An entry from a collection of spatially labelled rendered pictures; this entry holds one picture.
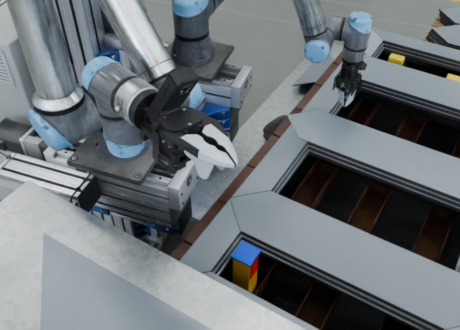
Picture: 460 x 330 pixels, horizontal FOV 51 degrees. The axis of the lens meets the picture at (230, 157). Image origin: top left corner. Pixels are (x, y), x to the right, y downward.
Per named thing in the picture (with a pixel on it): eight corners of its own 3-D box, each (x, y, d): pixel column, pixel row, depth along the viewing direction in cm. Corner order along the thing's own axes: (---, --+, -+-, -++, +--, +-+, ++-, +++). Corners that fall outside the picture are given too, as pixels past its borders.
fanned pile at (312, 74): (350, 59, 234) (352, 52, 231) (317, 101, 209) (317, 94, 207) (326, 52, 238) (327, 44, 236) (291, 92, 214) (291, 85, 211)
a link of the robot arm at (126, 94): (149, 72, 85) (109, 85, 80) (165, 83, 83) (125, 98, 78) (149, 109, 90) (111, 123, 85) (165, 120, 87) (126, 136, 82)
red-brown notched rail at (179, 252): (368, 40, 230) (370, 29, 226) (157, 307, 129) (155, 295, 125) (360, 37, 231) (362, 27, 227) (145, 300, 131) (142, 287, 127)
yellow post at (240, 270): (256, 292, 142) (258, 252, 129) (247, 305, 139) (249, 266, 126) (241, 284, 144) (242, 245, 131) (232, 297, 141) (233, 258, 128)
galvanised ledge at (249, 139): (359, 55, 242) (359, 50, 240) (218, 235, 161) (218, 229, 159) (321, 44, 249) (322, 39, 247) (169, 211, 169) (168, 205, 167)
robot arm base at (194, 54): (163, 61, 166) (161, 35, 159) (182, 40, 177) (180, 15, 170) (205, 70, 162) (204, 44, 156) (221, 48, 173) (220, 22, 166)
